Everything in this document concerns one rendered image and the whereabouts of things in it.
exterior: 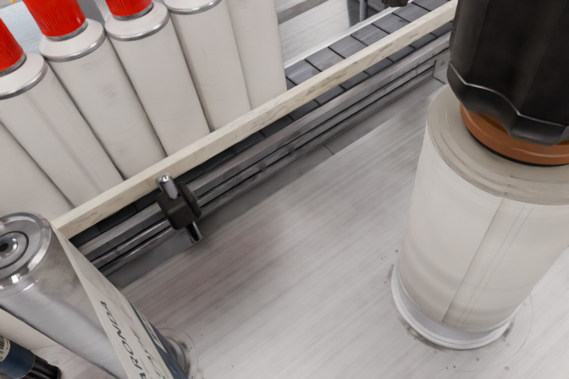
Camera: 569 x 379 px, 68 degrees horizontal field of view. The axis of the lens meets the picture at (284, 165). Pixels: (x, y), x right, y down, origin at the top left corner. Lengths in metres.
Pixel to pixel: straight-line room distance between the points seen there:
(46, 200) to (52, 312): 0.21
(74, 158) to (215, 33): 0.16
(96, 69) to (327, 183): 0.23
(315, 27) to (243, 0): 0.33
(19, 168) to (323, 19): 0.51
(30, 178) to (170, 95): 0.13
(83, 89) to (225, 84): 0.12
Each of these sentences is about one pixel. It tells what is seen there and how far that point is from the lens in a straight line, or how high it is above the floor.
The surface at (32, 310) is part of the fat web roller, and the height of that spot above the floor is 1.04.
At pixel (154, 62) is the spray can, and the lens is 0.37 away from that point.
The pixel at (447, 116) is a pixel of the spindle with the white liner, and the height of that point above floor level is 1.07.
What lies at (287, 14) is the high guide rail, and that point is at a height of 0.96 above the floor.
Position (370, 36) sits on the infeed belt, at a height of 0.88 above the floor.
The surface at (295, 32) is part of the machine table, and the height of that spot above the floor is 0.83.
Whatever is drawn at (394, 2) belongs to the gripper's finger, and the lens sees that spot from 0.56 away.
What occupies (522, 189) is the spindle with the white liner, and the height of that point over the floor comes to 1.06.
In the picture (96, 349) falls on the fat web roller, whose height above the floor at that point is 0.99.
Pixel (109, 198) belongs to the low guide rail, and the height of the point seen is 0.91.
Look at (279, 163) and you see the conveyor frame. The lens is 0.49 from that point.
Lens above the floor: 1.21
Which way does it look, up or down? 50 degrees down
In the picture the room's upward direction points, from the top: 10 degrees counter-clockwise
